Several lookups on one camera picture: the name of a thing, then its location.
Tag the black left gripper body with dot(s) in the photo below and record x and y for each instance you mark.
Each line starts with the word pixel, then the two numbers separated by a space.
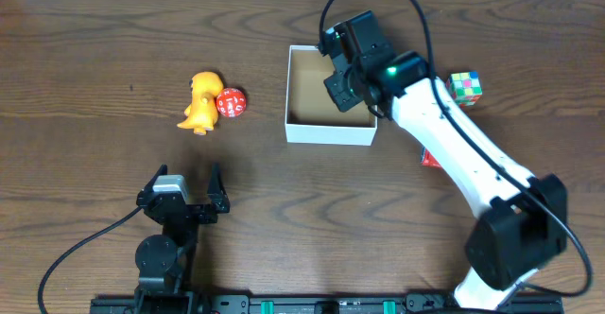
pixel 190 211

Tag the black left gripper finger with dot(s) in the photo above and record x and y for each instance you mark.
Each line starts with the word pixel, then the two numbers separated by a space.
pixel 215 191
pixel 148 188

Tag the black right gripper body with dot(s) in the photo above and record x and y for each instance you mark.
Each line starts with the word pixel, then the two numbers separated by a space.
pixel 338 88

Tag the white cardboard box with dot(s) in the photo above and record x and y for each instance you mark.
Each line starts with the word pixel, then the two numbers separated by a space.
pixel 311 117

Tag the multicoloured puzzle cube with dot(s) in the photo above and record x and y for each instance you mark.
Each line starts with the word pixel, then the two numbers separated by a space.
pixel 464 88

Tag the red toy robot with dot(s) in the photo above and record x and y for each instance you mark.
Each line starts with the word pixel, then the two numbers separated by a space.
pixel 427 159

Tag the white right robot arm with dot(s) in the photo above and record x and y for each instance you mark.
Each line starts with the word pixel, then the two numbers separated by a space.
pixel 520 219

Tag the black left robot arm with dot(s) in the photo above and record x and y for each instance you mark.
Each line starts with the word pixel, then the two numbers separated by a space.
pixel 165 261

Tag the orange dinosaur toy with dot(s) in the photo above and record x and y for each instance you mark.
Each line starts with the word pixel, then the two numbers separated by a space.
pixel 201 114

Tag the red number ball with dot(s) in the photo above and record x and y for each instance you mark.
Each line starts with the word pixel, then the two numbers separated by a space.
pixel 231 102

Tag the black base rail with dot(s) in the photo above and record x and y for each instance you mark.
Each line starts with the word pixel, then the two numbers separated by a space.
pixel 326 304

